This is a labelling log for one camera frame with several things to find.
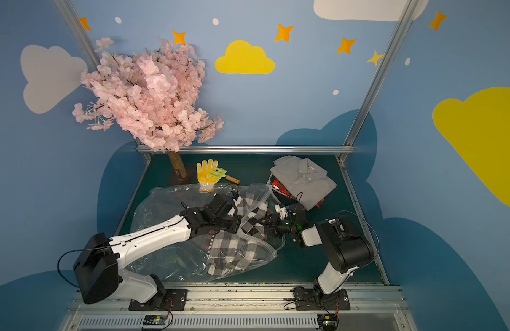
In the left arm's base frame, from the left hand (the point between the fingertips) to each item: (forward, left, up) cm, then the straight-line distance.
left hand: (242, 218), depth 82 cm
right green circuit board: (-32, -33, -15) cm, 49 cm away
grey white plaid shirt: (-10, +3, -10) cm, 14 cm away
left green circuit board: (-34, +29, -14) cm, 47 cm away
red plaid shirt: (+19, -18, -5) cm, 27 cm away
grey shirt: (+23, -30, -3) cm, 38 cm away
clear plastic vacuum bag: (-15, +21, -11) cm, 28 cm away
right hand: (+2, -8, -7) cm, 11 cm away
